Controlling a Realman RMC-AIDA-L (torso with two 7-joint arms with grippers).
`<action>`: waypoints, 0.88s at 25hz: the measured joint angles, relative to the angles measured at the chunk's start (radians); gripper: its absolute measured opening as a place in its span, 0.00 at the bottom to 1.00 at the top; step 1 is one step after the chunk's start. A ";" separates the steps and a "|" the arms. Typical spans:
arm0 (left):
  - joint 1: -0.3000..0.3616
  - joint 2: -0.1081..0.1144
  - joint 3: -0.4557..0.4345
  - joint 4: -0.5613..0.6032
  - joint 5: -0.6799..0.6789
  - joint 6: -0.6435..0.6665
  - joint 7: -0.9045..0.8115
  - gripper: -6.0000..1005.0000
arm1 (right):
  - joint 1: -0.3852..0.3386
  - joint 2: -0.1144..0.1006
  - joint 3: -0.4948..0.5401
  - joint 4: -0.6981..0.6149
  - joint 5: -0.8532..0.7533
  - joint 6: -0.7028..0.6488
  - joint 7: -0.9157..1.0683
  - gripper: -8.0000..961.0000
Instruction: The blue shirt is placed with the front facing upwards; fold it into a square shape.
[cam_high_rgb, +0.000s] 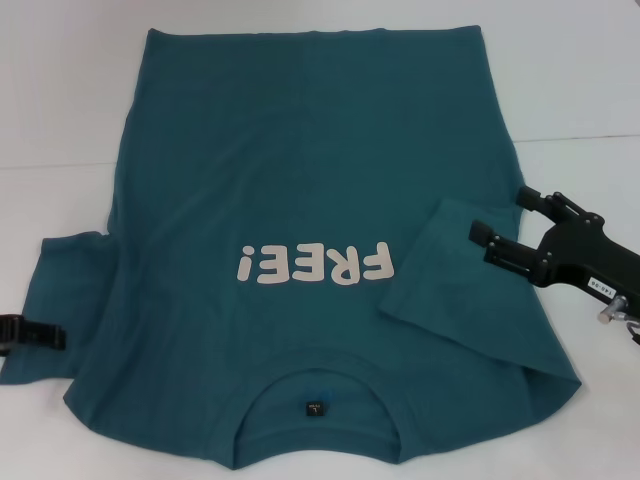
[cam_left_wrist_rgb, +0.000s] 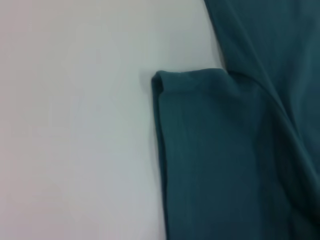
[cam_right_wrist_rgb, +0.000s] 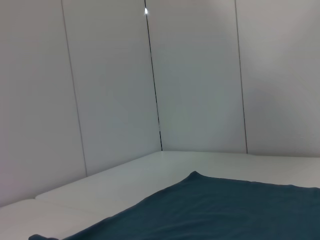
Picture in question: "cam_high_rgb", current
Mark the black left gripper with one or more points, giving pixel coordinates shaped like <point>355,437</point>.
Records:
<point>5,332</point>

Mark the teal t-shirt with FREE print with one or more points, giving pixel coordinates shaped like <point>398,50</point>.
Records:
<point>300,150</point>

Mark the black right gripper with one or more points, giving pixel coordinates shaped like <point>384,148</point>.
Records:
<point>590,255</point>

